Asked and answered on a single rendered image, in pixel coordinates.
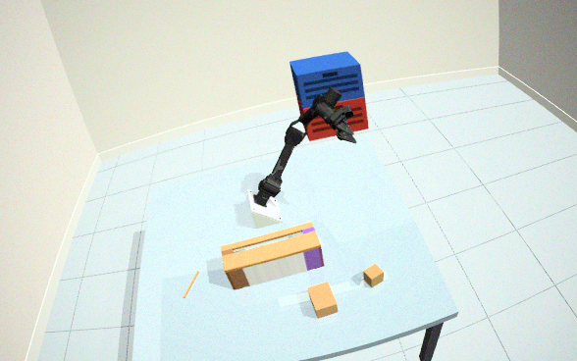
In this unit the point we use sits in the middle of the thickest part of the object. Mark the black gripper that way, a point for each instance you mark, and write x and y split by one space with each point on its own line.
338 121

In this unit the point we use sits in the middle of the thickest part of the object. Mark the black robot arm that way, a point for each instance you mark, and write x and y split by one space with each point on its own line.
271 185

